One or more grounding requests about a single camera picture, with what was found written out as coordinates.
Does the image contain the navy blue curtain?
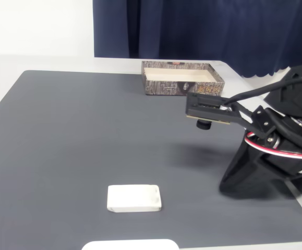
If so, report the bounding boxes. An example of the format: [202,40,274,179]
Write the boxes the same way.
[92,0,302,78]

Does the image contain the bark-patterned cardboard box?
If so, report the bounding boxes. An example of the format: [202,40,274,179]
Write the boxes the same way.
[141,60,225,96]

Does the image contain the white rectangular eraser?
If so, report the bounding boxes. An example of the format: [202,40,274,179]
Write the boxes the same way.
[106,184,162,214]

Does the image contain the red white servo wire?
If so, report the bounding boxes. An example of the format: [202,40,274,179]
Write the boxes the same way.
[244,131,302,160]

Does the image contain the dark grey desk mat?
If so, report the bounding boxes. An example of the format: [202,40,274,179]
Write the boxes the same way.
[0,69,302,250]

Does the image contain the white rounded plastic device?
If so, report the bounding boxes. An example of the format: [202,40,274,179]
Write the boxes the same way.
[81,239,179,250]

